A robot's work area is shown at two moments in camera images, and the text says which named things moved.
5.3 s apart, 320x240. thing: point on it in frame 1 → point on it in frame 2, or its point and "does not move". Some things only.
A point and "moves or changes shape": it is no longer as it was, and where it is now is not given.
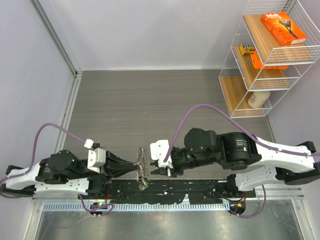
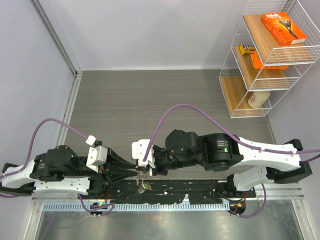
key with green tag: [145, 182] moves or changes shape
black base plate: [173, 191] does not move
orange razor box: [283, 28] does not move
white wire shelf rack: [276, 43] does not move
